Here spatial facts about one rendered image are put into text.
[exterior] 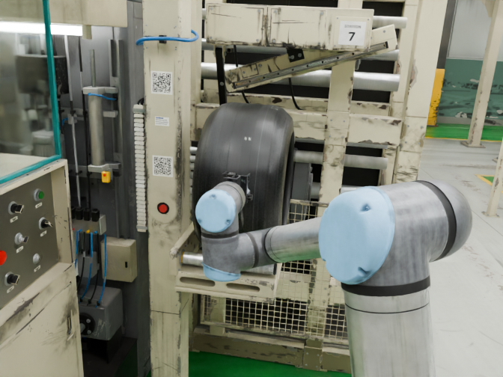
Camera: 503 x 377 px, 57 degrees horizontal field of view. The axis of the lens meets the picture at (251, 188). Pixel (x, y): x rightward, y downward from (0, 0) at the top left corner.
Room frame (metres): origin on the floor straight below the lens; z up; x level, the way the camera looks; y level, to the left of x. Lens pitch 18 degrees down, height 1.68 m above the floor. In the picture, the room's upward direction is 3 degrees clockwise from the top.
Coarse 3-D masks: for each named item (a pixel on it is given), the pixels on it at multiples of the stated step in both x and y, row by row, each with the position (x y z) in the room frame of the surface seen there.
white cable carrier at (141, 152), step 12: (144, 108) 1.63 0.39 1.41; (144, 120) 1.63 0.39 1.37; (144, 132) 1.62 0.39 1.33; (144, 144) 1.65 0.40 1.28; (144, 156) 1.62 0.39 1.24; (144, 168) 1.62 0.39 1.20; (144, 180) 1.62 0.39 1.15; (144, 192) 1.64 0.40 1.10; (144, 204) 1.62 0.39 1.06; (144, 216) 1.62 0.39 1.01
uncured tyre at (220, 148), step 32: (224, 128) 1.47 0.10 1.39; (256, 128) 1.46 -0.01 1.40; (288, 128) 1.53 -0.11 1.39; (224, 160) 1.39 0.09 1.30; (256, 160) 1.38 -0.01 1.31; (288, 160) 1.80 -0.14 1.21; (192, 192) 1.41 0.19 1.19; (256, 192) 1.35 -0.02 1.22; (288, 192) 1.78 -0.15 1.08; (256, 224) 1.34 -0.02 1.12
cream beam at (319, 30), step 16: (208, 16) 1.83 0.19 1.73; (224, 16) 1.82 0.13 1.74; (240, 16) 1.81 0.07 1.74; (256, 16) 1.81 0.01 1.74; (272, 16) 1.80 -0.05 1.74; (288, 16) 1.79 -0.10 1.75; (304, 16) 1.78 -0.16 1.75; (320, 16) 1.77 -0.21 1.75; (336, 16) 1.76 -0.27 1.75; (352, 16) 1.76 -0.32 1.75; (368, 16) 1.75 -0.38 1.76; (208, 32) 1.83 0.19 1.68; (224, 32) 1.82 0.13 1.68; (240, 32) 1.81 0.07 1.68; (256, 32) 1.81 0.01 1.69; (272, 32) 1.80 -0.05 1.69; (288, 32) 1.79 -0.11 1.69; (304, 32) 1.78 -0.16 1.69; (320, 32) 1.77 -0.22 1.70; (336, 32) 1.76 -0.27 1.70; (368, 32) 1.75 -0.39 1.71; (304, 48) 1.78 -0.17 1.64; (320, 48) 1.77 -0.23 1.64; (336, 48) 1.76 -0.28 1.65; (352, 48) 1.75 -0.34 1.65; (368, 48) 1.75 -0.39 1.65
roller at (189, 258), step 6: (186, 252) 1.52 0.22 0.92; (192, 252) 1.52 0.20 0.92; (186, 258) 1.50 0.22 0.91; (192, 258) 1.50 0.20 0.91; (198, 258) 1.49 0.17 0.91; (192, 264) 1.50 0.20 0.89; (198, 264) 1.49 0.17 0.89; (270, 264) 1.46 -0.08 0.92; (276, 264) 1.47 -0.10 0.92; (246, 270) 1.46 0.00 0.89; (252, 270) 1.46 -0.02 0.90; (258, 270) 1.46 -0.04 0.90; (264, 270) 1.45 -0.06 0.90; (270, 270) 1.45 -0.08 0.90; (276, 270) 1.47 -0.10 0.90
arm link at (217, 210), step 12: (216, 192) 1.01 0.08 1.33; (228, 192) 1.04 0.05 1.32; (204, 204) 0.99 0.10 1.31; (216, 204) 0.99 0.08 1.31; (228, 204) 0.99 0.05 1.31; (240, 204) 1.07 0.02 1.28; (204, 216) 0.98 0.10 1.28; (216, 216) 0.98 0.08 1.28; (228, 216) 0.98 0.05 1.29; (204, 228) 0.98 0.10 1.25; (216, 228) 0.97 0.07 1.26; (228, 228) 0.99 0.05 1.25
